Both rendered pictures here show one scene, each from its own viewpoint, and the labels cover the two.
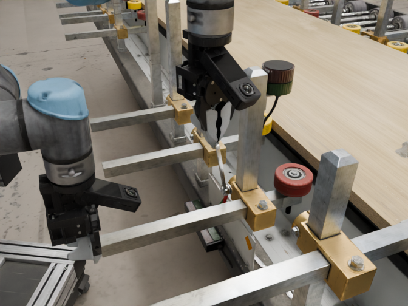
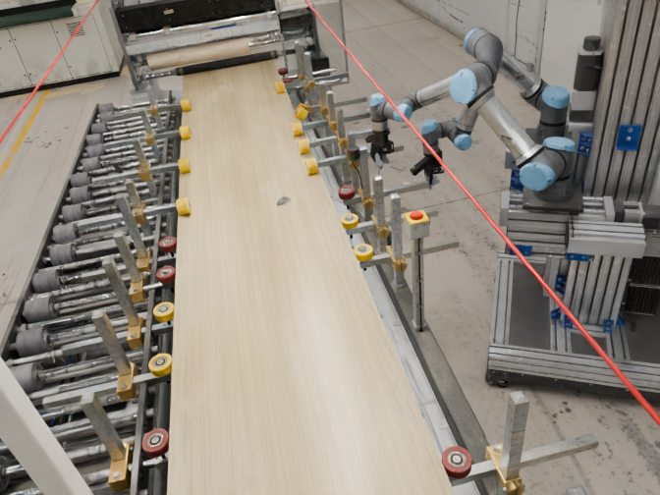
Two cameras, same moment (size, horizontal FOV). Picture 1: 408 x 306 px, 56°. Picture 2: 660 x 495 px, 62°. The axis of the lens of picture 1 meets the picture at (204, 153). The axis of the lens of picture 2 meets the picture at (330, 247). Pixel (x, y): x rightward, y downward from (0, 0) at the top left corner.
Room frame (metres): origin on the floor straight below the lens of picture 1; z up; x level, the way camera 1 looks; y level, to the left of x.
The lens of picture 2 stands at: (2.95, 0.27, 2.26)
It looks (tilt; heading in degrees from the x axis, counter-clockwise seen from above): 36 degrees down; 194
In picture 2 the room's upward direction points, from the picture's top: 8 degrees counter-clockwise
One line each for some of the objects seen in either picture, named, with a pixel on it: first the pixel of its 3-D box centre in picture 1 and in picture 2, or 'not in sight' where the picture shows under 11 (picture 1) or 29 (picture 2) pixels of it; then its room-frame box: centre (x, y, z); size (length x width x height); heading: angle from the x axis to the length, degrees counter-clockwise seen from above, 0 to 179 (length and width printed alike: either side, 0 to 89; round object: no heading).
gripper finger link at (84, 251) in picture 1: (84, 252); not in sight; (0.48, 0.22, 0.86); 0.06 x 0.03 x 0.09; 111
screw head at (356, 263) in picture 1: (356, 262); not in sight; (0.35, -0.21, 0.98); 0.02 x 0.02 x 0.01
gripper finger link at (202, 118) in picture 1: (206, 106); not in sight; (0.60, 0.00, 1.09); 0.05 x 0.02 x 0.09; 131
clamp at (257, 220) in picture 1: (251, 200); (365, 198); (0.64, -0.10, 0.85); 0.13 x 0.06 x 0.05; 21
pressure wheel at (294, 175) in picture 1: (291, 192); (347, 198); (0.65, -0.19, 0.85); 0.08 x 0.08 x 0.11
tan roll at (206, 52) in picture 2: not in sight; (224, 49); (-1.34, -1.45, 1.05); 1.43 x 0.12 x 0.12; 111
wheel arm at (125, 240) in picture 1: (207, 218); (385, 192); (0.58, -0.01, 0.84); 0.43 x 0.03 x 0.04; 111
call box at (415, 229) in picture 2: not in sight; (416, 225); (1.37, 0.18, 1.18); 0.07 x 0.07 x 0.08; 21
